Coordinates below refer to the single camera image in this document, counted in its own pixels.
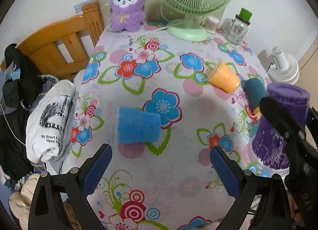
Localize purple plastic cup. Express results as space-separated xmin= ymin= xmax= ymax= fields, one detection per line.
xmin=247 ymin=83 xmax=310 ymax=177

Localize dark teal cup, yellow band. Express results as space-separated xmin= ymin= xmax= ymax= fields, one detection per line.
xmin=244 ymin=78 xmax=266 ymax=117

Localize orange plastic cup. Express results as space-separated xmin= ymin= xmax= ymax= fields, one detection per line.
xmin=205 ymin=59 xmax=240 ymax=93

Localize blue plastic cup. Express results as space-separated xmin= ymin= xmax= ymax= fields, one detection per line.
xmin=111 ymin=106 xmax=161 ymax=144

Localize white floor fan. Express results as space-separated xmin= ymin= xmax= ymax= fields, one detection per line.
xmin=268 ymin=46 xmax=300 ymax=85

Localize white printed t-shirt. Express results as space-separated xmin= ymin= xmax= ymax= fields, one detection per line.
xmin=25 ymin=80 xmax=76 ymax=163

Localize floral tablecloth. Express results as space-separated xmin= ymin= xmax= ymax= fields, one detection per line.
xmin=71 ymin=21 xmax=270 ymax=229

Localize glass jar, green lid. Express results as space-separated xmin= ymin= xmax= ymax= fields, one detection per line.
xmin=223 ymin=8 xmax=252 ymax=46

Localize black jacket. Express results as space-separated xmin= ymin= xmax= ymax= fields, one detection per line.
xmin=1 ymin=43 xmax=43 ymax=181

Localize cotton swab container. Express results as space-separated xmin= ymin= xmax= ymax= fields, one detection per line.
xmin=204 ymin=15 xmax=220 ymax=33

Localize wooden chair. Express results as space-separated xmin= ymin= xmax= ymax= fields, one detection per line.
xmin=17 ymin=1 xmax=105 ymax=80

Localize purple plush bunny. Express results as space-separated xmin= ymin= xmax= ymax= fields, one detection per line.
xmin=110 ymin=0 xmax=145 ymax=32

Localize white cable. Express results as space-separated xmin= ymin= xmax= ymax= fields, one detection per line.
xmin=134 ymin=19 xmax=192 ymax=38

